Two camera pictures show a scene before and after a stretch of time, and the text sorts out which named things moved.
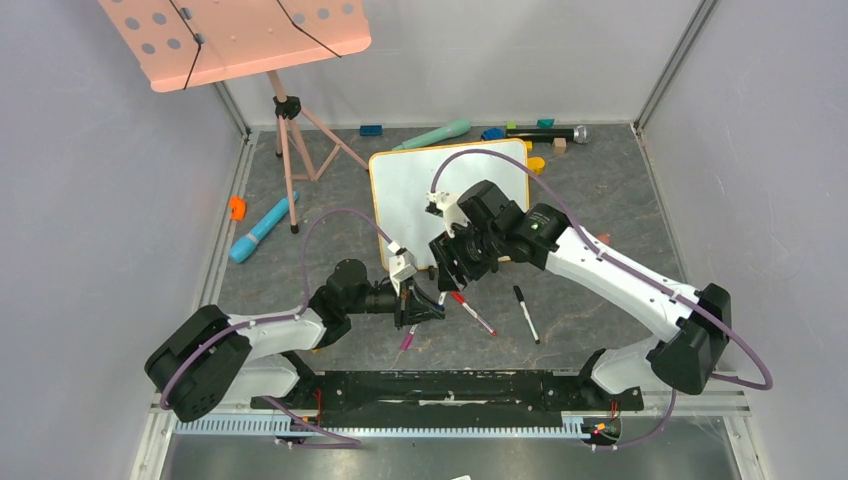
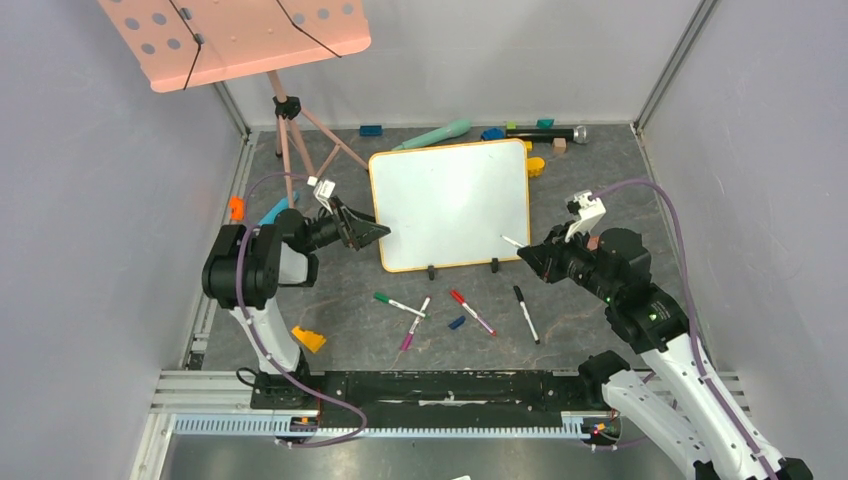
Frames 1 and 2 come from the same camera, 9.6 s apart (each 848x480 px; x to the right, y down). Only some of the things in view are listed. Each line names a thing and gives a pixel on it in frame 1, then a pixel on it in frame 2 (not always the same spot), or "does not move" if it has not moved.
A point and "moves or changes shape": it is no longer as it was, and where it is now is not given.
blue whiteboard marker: x=440 y=304 moves or changes shape
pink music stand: x=184 y=43 does not move
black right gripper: x=448 y=258 to x=554 y=258
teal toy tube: x=455 y=128 does not move
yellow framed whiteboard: x=399 y=180 does not move
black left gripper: x=410 y=308 to x=359 y=230
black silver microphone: x=580 y=134 does not move
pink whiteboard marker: x=408 y=338 does not move
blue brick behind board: x=492 y=133 does not move
